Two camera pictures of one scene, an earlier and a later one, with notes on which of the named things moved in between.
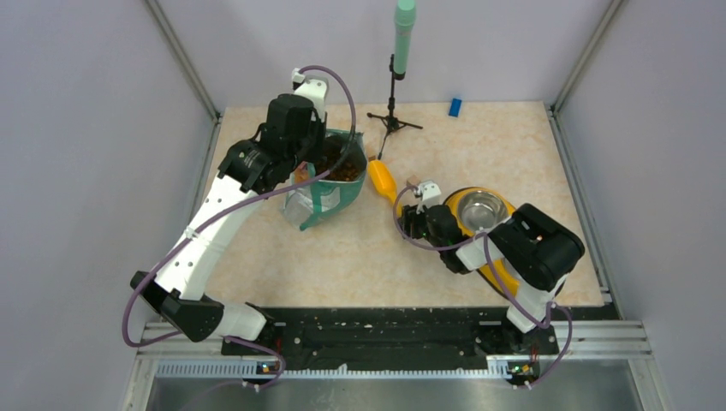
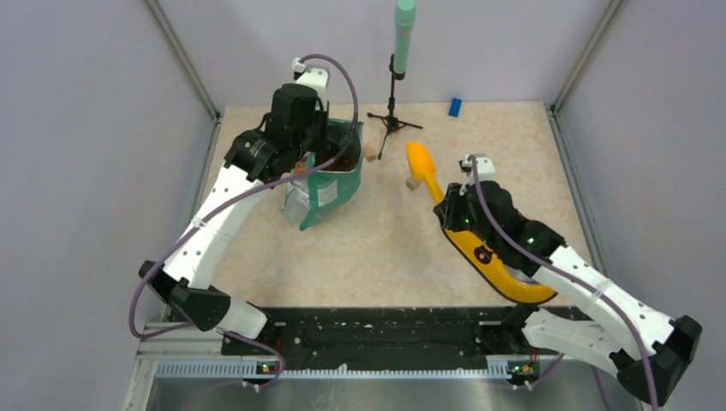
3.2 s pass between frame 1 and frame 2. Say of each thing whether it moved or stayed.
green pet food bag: moved
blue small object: stayed
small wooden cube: stayed
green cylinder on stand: stayed
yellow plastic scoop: moved
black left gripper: stayed
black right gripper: moved
